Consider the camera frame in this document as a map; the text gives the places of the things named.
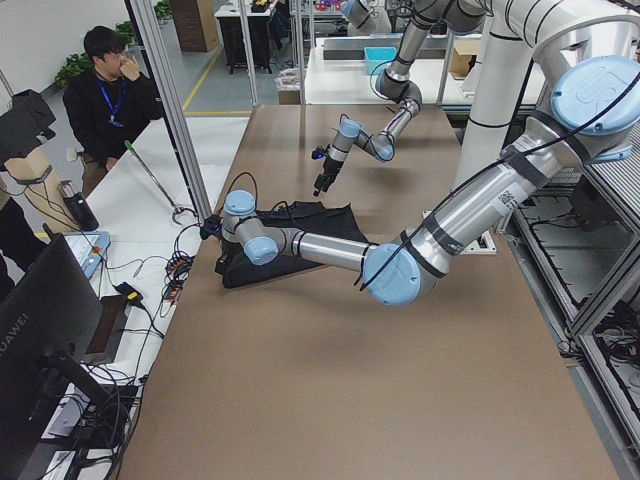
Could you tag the black thermos bottle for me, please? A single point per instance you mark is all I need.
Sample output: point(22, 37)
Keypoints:
point(78, 207)

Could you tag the blue plastic bin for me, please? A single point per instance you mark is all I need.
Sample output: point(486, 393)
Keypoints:
point(378, 58)

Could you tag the black printed t-shirt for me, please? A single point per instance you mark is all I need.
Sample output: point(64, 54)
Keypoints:
point(289, 239)

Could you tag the aluminium frame post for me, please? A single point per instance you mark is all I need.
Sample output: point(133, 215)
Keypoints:
point(147, 30)

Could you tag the cardboard box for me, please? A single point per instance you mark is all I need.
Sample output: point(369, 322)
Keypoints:
point(464, 57)

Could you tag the black Huawei monitor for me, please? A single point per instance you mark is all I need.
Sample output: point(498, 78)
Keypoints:
point(47, 323)

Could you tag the seated man in black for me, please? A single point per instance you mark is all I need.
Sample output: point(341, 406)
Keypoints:
point(108, 105)

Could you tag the teach pendant tablet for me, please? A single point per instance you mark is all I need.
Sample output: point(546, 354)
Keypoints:
point(89, 249)

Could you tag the black and red power strip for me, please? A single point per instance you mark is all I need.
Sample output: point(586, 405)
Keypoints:
point(177, 270)

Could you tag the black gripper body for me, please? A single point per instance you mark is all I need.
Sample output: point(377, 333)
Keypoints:
point(330, 166)
point(228, 250)

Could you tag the grabber reach tool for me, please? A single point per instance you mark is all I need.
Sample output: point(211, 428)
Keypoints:
point(177, 210)

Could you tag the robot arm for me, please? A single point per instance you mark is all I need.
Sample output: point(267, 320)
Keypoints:
point(393, 82)
point(585, 50)

